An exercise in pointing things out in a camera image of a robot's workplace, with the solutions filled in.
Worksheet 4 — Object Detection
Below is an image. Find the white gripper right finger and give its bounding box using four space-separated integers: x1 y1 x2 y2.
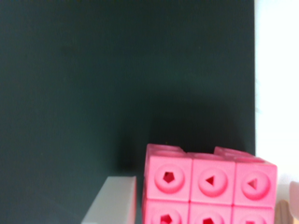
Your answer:
289 181 299 224

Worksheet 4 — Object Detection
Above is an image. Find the front wooden peg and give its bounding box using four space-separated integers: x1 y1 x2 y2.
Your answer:
275 200 293 224

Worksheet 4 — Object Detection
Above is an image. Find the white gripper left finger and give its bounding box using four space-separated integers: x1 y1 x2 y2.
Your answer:
81 176 136 224

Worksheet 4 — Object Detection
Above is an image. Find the black mat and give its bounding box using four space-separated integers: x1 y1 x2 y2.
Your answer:
0 0 255 224

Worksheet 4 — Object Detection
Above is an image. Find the pink cube block cluster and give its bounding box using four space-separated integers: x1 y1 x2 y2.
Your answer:
142 144 278 224

